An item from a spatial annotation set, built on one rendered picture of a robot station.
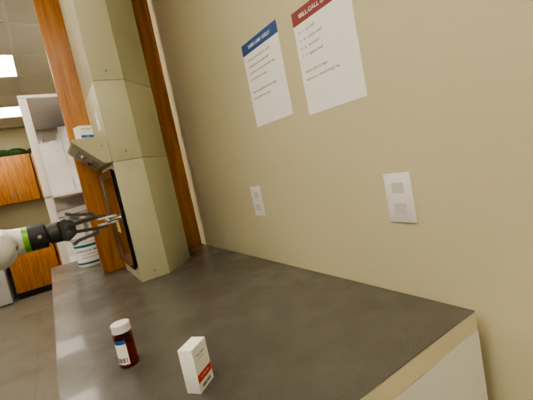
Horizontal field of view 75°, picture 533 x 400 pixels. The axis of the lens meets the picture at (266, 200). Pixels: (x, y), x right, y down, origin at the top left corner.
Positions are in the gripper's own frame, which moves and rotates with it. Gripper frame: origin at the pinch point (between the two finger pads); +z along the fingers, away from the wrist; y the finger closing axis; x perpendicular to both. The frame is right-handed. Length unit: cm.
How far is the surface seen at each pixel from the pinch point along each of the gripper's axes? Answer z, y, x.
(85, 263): -8, -22, 59
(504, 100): 48, 9, -123
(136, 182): 12.1, 12.0, -11.3
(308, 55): 48, 33, -80
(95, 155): 0.3, 24.4, -11.6
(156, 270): 11.6, -23.3, -10.2
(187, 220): 40.7, -10.8, 26.3
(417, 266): 48, -23, -101
